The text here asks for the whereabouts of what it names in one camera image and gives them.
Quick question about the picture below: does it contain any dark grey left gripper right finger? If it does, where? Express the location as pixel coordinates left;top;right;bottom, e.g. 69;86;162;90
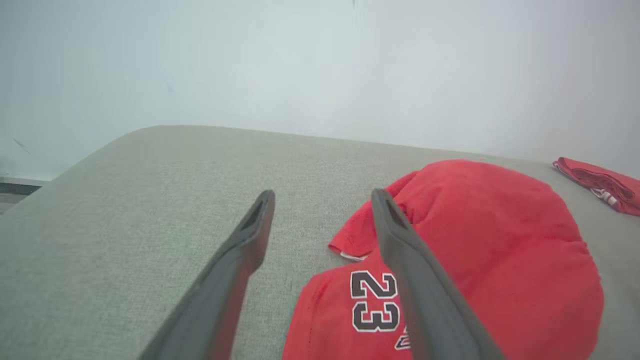
371;187;506;360

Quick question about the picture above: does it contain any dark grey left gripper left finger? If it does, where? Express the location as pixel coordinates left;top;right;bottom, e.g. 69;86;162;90
140;189;277;360

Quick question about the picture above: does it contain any red jersey with printed lettering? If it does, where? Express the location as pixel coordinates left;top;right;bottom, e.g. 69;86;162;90
281;159;606;360

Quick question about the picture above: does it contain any plain red white-trimmed garment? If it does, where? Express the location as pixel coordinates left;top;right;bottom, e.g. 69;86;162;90
552;157;640;217

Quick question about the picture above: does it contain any black and white baseboard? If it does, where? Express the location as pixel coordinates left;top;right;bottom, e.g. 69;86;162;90
0;175;51;198

